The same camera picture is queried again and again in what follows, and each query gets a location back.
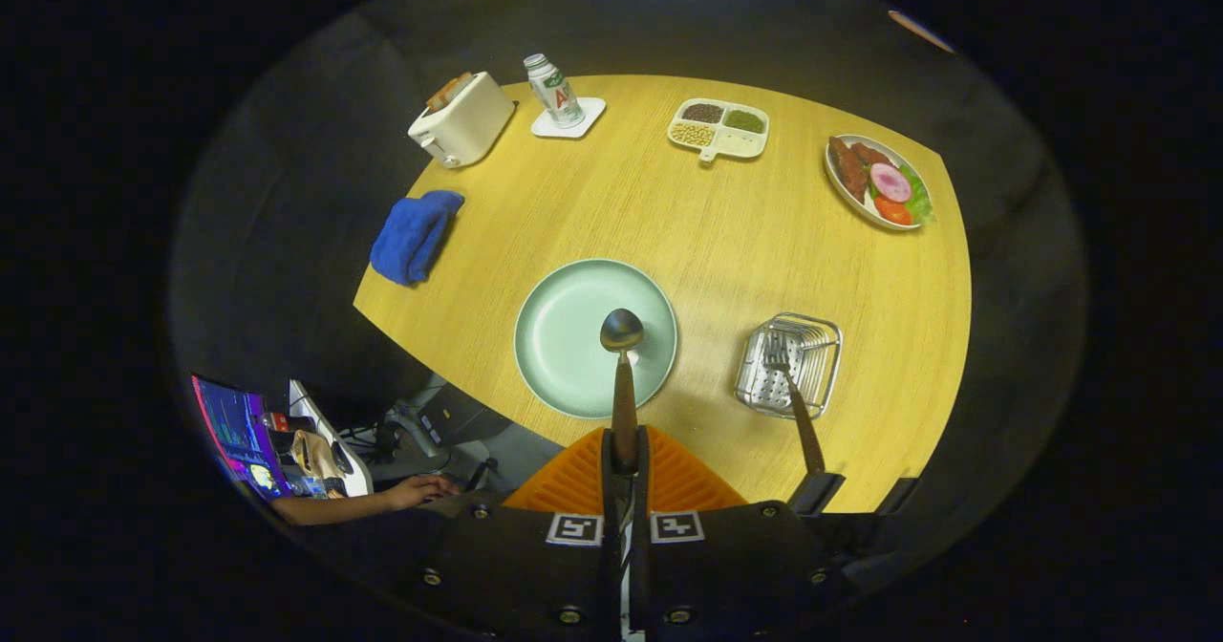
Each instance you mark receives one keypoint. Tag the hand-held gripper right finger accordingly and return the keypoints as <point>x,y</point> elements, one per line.
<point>641,499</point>

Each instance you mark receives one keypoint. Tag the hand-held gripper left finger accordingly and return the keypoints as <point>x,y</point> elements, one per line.
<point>609,499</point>

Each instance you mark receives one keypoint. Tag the black box under table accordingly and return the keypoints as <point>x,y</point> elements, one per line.
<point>463,424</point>

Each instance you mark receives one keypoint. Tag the pale green round plate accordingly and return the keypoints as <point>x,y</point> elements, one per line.
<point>564,336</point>

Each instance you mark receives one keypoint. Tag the blue folded cloth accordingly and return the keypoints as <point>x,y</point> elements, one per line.
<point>411,241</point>

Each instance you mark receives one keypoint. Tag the white oval food plate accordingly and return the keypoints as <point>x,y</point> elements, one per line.
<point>860,210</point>

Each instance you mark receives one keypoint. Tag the white divided snack dish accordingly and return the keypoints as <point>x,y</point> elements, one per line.
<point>740,144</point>

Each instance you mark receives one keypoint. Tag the pile of yellow beans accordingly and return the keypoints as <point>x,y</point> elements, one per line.
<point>693,134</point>

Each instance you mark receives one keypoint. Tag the lit computer screen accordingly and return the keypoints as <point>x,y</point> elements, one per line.
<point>239,432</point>

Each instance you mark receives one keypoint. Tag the red tomato slice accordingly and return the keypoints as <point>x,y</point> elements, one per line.
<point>893,210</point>

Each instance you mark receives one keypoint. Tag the long brown sausage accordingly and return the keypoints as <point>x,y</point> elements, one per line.
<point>848,172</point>

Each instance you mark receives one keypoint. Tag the white square coaster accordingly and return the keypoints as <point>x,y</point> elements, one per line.
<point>594,112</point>

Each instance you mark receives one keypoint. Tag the pile of brown beans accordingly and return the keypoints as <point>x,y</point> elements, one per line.
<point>702,113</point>

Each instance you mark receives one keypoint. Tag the pile of green beans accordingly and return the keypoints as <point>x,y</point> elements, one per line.
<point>744,121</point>

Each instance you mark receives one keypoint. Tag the white toaster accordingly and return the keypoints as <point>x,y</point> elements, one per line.
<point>473,128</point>

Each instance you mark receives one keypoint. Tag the pink ham slice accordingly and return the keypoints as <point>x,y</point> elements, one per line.
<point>890,183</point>

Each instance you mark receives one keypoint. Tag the small white drink bottle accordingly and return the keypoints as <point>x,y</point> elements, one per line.
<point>557,93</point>

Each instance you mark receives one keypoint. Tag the green lettuce leaf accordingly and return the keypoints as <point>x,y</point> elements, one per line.
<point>921,198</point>

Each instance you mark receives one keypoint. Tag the short brown sausage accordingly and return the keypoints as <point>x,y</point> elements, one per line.
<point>871,154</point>

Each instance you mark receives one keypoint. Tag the brown toast slice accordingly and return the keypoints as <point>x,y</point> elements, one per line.
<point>447,94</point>

